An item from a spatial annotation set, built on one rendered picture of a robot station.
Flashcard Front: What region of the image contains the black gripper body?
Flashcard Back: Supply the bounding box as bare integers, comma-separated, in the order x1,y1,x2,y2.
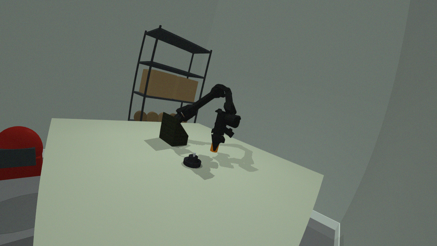
211,122,226,143

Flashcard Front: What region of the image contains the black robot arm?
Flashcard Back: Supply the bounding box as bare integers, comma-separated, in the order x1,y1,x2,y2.
174,84,241,138

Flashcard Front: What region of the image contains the black round pedestal with silver shaft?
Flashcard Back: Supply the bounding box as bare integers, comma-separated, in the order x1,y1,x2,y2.
183,152,201,168

